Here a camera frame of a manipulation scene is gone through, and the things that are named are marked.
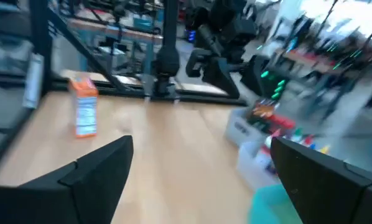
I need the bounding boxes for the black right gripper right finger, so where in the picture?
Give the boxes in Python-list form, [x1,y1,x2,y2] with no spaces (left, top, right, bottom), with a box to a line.
[270,136,372,224]

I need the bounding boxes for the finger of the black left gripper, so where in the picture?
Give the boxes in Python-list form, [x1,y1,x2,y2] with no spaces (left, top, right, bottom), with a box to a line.
[203,57,241,100]
[239,55,269,97]

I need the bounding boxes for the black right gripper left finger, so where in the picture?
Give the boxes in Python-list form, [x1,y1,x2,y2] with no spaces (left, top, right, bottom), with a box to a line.
[0,134,134,224]

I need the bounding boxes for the orange taco seasoning packet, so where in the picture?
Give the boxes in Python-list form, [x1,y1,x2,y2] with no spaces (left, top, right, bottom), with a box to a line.
[251,100,276,119]

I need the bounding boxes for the red lid paprika tin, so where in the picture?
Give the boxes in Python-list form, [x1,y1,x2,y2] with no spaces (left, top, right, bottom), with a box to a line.
[266,114,296,131]

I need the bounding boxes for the orange cereal box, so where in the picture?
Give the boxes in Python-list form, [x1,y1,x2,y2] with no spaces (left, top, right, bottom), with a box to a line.
[68,77,100,139]

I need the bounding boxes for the black computer tower green lights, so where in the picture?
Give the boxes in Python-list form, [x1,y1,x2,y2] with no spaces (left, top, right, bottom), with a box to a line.
[256,55,290,101]

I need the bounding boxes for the clear plastic bin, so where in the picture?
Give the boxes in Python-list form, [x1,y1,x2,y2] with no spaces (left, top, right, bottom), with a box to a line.
[236,136,285,191]
[224,105,296,147]

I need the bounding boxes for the translucent green plastic tray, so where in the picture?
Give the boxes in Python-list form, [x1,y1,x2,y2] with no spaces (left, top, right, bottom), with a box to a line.
[247,183,304,224]

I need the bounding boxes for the silver metal bracket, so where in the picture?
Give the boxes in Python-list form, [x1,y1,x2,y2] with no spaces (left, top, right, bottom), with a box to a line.
[22,52,45,110]

